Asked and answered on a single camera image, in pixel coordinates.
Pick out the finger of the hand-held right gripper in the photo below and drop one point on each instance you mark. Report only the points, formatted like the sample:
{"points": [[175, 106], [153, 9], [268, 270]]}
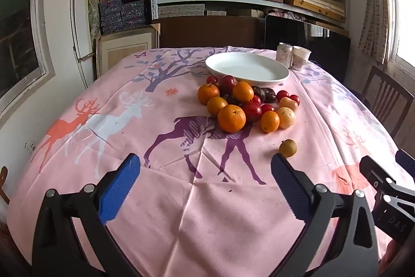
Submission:
{"points": [[395, 215], [407, 160]]}

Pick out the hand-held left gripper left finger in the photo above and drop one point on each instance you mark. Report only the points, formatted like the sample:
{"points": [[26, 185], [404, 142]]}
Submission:
{"points": [[118, 189]]}

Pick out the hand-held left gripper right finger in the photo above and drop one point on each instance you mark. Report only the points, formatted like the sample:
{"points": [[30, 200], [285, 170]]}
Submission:
{"points": [[290, 186]]}

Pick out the small brown round fruit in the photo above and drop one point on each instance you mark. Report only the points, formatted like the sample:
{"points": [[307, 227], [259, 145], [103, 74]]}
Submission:
{"points": [[288, 147]]}

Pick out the yellow pear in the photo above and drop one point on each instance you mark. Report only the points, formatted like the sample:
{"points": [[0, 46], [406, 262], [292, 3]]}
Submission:
{"points": [[288, 104], [286, 117]]}

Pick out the large orange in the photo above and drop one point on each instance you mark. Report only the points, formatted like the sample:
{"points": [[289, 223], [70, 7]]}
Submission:
{"points": [[231, 118]]}

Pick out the white round plate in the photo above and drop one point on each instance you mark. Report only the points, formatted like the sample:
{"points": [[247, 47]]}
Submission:
{"points": [[246, 69]]}

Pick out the person's right hand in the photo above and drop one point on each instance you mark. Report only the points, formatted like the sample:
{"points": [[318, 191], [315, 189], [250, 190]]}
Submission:
{"points": [[389, 259]]}

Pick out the pink deer print tablecloth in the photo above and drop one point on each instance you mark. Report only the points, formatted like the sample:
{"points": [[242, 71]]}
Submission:
{"points": [[181, 199]]}

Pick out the dark wooden chair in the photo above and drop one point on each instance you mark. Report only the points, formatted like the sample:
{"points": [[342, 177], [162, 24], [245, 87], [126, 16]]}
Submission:
{"points": [[385, 95]]}

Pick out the brown wooden chair edge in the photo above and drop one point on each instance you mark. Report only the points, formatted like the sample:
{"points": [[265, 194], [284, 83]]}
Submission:
{"points": [[3, 186]]}

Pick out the white paper cup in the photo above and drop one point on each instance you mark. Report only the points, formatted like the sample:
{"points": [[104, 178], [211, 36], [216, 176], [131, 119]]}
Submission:
{"points": [[300, 58]]}

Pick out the pink drink can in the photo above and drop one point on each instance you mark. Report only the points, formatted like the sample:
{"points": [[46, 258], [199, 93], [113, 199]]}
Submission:
{"points": [[284, 54]]}

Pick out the framed wooden panel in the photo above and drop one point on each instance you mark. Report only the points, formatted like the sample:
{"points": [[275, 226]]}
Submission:
{"points": [[123, 50]]}

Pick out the bright window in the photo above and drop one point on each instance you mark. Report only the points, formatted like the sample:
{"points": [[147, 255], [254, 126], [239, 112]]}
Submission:
{"points": [[403, 11]]}

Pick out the checkered curtain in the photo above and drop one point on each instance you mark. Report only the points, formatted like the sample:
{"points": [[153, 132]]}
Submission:
{"points": [[376, 4]]}

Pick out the pink cloth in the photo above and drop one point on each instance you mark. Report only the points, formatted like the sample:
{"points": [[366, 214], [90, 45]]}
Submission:
{"points": [[288, 15]]}

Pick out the white leaning board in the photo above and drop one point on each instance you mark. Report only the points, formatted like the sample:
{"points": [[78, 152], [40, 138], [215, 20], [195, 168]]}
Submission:
{"points": [[77, 24]]}

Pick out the brown wooden cabinet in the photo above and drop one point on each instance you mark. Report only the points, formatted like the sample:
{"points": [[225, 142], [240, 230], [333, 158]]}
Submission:
{"points": [[207, 32]]}

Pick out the stack of blue floral boxes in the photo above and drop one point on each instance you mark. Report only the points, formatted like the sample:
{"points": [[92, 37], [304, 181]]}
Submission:
{"points": [[120, 12]]}

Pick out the white framed window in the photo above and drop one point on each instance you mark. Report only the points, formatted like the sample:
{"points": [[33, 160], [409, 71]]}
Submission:
{"points": [[19, 30]]}

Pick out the white wall outlet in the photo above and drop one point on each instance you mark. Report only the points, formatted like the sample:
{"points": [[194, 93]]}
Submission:
{"points": [[30, 146]]}

